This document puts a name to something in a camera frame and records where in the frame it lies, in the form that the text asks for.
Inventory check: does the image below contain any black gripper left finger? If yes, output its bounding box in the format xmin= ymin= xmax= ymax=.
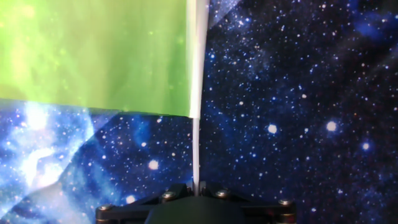
xmin=95 ymin=182 xmax=196 ymax=224

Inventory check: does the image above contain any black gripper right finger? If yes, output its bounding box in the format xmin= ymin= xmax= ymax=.
xmin=198 ymin=181 xmax=297 ymax=224

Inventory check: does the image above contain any small green flag white stick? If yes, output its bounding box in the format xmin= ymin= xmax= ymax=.
xmin=0 ymin=0 xmax=211 ymax=197

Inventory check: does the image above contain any galaxy print cloth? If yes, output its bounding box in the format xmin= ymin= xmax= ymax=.
xmin=0 ymin=0 xmax=398 ymax=224

